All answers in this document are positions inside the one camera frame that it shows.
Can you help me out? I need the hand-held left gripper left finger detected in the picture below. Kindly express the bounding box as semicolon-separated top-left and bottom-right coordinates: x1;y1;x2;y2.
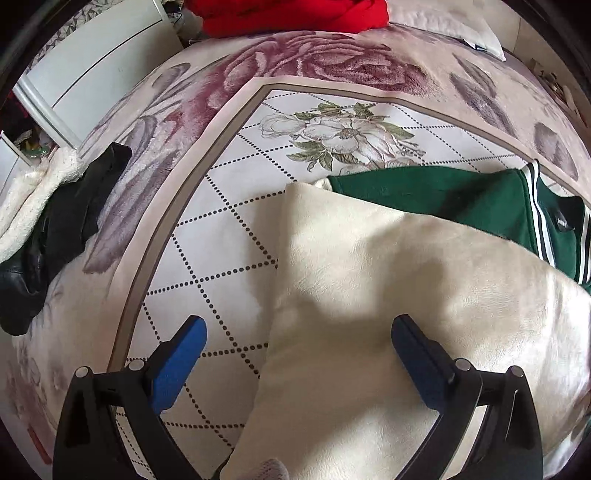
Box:
53;315;232;480

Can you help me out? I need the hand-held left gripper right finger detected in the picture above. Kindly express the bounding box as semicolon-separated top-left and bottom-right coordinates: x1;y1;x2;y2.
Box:
391;314;544;480

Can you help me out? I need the green jacket with cream sleeves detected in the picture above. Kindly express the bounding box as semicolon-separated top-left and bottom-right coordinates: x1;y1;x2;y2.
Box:
219;161;591;480

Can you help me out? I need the floral plush blanket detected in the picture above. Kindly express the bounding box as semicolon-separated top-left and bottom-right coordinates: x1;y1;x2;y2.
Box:
0;23;591;480

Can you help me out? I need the black leather garment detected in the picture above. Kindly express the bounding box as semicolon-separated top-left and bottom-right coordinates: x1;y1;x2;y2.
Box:
0;249;49;337

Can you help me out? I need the black clothing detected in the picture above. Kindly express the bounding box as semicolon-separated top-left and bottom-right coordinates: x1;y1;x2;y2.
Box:
39;142;133;278

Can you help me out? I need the white fleece cloth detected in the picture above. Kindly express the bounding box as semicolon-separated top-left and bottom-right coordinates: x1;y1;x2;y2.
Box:
0;147;86;264

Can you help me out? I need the white wardrobe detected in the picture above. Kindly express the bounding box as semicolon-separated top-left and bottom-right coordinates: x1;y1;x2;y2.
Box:
13;0;185;148

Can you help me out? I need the nightstand clutter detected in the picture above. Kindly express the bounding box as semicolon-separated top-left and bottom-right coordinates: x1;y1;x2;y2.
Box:
531;58;583;118

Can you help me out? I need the white pillow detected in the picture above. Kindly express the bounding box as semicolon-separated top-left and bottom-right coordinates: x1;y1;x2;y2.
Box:
385;4;506;62

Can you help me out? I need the red garment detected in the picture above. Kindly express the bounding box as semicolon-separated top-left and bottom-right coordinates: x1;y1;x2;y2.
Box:
184;0;389;38

